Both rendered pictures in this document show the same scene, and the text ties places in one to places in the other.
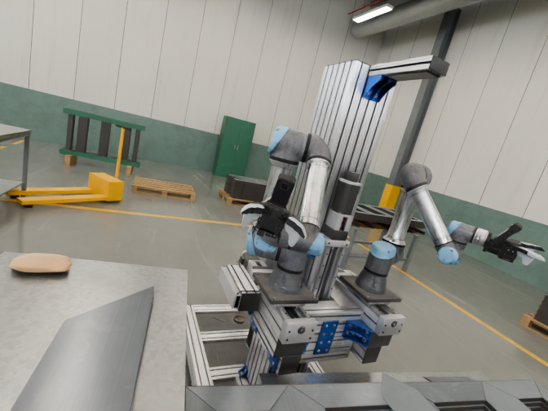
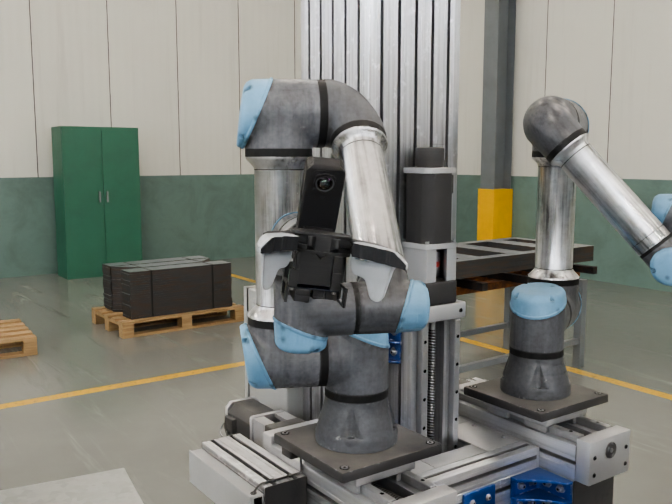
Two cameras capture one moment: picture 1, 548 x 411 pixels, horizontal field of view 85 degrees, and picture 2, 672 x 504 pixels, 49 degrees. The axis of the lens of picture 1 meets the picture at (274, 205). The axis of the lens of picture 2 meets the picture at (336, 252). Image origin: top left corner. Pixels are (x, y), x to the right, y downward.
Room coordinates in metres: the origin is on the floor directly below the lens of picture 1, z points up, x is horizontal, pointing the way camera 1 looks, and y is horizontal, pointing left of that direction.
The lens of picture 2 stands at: (-0.10, 0.10, 1.55)
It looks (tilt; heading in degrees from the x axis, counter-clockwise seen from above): 7 degrees down; 352
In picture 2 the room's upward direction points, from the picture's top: straight up
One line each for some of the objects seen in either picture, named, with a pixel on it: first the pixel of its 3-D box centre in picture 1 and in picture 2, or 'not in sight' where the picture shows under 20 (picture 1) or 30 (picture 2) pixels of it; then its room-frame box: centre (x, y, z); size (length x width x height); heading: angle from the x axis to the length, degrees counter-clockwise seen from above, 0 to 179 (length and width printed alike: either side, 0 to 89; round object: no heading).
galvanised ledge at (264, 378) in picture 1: (397, 392); not in sight; (1.19, -0.76, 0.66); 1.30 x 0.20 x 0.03; 109
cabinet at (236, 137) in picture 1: (233, 148); (98, 201); (10.10, 1.78, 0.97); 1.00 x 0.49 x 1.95; 117
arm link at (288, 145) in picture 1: (276, 195); (281, 236); (1.19, 0.00, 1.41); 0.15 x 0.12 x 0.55; 91
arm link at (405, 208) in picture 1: (403, 215); (555, 217); (1.52, -0.66, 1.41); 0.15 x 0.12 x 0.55; 143
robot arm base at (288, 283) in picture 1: (287, 275); (356, 411); (1.19, -0.13, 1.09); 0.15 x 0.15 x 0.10
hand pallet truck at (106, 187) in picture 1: (74, 160); not in sight; (4.27, 3.01, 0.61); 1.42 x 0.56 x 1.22; 153
